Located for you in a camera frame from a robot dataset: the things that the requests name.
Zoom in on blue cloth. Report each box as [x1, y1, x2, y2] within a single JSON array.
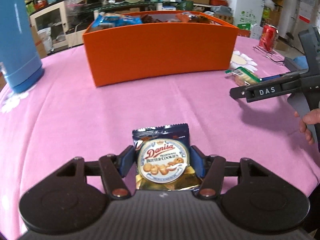
[[294, 56, 310, 70]]

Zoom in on orange box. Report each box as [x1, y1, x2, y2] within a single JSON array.
[[82, 10, 239, 88]]

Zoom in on dark grey rectangular case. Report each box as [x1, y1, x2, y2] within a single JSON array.
[[284, 57, 305, 74]]

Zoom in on red snack packet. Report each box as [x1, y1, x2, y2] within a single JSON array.
[[176, 12, 198, 22]]

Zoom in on person's right hand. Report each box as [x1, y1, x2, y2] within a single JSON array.
[[294, 108, 320, 145]]

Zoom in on green cracker packet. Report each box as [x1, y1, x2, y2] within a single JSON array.
[[224, 66, 262, 87]]

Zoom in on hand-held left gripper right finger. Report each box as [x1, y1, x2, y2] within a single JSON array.
[[190, 145, 270, 200]]

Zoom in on clear frame eyeglasses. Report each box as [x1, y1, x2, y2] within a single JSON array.
[[253, 45, 286, 66]]

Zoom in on white chest freezer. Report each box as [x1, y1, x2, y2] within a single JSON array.
[[216, 0, 266, 28]]

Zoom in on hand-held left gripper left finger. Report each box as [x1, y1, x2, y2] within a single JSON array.
[[56, 145, 135, 200]]

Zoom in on white tv stand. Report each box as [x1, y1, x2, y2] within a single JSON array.
[[75, 0, 185, 14]]

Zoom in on pink floral tablecloth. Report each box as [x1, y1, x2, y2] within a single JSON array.
[[0, 36, 320, 240]]

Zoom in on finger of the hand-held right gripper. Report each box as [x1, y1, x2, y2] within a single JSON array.
[[260, 75, 285, 83], [230, 86, 249, 99]]

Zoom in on white glass door cabinet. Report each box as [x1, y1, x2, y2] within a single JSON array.
[[29, 1, 69, 53]]

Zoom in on dark blue cookie packet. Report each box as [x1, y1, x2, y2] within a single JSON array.
[[132, 123, 201, 192]]

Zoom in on blue thermos flask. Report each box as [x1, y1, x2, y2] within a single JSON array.
[[0, 0, 45, 94]]

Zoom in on red soda can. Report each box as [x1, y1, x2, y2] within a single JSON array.
[[258, 23, 279, 52]]

